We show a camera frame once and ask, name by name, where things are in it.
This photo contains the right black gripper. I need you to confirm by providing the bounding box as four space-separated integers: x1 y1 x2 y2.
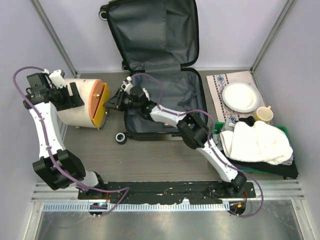
103 89 140 113

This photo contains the orange swing lid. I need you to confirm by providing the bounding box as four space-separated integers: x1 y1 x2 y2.
88 79 111 128

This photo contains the white cylindrical bin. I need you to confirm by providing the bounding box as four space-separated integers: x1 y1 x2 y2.
57 78 104 128

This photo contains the black white astronaut suitcase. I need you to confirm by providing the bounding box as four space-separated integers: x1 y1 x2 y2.
98 0 207 144

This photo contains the grey garment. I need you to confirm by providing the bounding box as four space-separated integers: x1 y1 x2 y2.
212 119 235 146

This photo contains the white towel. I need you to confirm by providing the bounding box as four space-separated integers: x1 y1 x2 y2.
219 121 293 165

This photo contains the black garment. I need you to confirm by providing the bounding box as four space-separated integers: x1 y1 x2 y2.
234 115 300 180

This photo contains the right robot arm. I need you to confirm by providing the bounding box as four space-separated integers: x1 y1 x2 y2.
103 86 247 198

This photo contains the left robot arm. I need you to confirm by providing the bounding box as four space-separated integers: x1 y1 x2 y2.
23 70 110 200

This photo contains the patterned placemat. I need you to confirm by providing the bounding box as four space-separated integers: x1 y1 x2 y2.
206 71 266 122

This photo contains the green plastic tray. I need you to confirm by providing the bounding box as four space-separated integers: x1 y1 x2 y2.
213 121 297 174

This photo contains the white paper plate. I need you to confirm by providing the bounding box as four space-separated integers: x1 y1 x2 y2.
222 82 260 113

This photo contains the yellow cup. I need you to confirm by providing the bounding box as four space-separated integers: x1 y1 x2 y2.
253 106 274 123

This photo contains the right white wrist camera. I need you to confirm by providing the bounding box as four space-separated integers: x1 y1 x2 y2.
120 76 134 94

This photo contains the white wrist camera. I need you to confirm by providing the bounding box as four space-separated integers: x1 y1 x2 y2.
120 76 134 94
42 69 67 89

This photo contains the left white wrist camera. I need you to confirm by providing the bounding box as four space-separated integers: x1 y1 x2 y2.
42 69 67 89

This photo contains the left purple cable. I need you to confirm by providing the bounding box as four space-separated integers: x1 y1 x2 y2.
12 65 131 217

